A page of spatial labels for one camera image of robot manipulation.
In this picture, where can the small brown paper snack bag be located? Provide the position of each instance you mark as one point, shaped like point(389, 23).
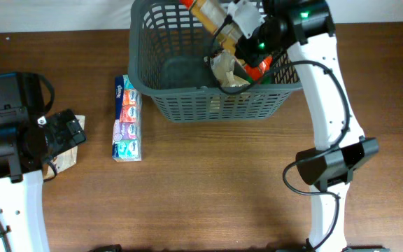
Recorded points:
point(62, 162)

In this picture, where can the Kleenex tissue multipack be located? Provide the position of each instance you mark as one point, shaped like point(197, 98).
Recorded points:
point(126, 143)

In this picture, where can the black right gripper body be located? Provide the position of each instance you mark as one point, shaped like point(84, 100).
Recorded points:
point(256, 49)

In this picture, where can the grey plastic basket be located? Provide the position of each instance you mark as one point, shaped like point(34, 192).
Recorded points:
point(167, 47)

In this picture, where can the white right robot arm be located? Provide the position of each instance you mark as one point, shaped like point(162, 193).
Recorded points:
point(306, 31)

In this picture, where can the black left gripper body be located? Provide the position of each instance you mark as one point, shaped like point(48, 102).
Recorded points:
point(64, 134)

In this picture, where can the beige brown coffee pouch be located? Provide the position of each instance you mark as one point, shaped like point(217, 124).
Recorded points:
point(223, 65)

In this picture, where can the green lidded jar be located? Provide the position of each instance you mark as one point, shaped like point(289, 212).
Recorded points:
point(267, 80)

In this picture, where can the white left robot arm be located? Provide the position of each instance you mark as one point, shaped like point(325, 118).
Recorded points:
point(22, 225)

